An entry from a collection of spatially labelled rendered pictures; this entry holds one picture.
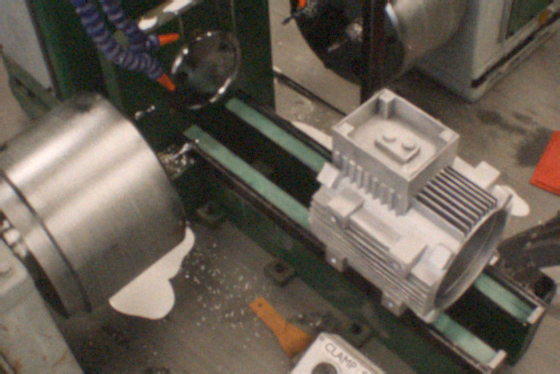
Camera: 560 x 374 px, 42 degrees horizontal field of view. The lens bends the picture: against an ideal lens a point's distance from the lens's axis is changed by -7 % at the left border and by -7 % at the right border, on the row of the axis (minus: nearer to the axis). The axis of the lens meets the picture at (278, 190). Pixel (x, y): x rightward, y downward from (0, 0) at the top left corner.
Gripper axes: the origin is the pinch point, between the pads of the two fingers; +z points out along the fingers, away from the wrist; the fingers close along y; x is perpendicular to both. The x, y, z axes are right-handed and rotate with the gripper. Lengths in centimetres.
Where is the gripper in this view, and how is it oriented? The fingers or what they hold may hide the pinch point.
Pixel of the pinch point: (525, 247)
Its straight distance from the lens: 79.8
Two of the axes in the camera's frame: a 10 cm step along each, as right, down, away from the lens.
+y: -7.3, 5.4, -4.2
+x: 6.1, 7.9, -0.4
